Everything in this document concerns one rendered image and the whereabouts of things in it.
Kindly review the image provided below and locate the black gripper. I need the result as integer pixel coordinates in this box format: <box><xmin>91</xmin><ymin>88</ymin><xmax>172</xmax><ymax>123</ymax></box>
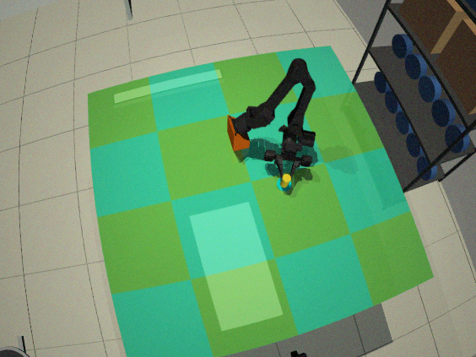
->
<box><xmin>264</xmin><ymin>139</ymin><xmax>312</xmax><ymax>179</ymax></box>

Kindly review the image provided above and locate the yellow cylinder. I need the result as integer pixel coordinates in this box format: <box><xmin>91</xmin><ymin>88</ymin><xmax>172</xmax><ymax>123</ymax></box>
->
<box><xmin>279</xmin><ymin>174</ymin><xmax>291</xmax><ymax>188</ymax></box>

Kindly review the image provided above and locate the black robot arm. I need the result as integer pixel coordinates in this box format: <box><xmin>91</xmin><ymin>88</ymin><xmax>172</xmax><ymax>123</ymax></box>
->
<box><xmin>231</xmin><ymin>58</ymin><xmax>316</xmax><ymax>155</ymax></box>

